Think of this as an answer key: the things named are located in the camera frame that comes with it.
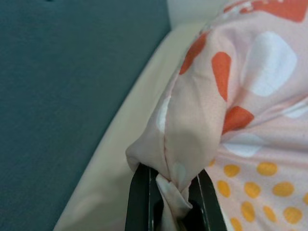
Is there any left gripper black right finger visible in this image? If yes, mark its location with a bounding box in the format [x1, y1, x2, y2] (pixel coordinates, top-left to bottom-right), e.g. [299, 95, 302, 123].
[179, 168, 226, 231]

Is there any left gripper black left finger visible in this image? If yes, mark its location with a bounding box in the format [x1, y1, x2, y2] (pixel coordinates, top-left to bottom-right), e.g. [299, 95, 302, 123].
[128, 166, 166, 231]

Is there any pink dotted pillow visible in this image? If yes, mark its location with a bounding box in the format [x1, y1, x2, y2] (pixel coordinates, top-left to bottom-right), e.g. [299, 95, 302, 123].
[125, 0, 308, 231]

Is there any cream mattress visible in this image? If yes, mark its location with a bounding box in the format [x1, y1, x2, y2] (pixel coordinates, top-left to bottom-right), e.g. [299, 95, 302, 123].
[51, 20, 210, 231]

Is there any teal upholstered headboard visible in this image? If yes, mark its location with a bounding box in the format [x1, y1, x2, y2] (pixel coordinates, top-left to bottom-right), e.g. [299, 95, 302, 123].
[0, 0, 173, 231]

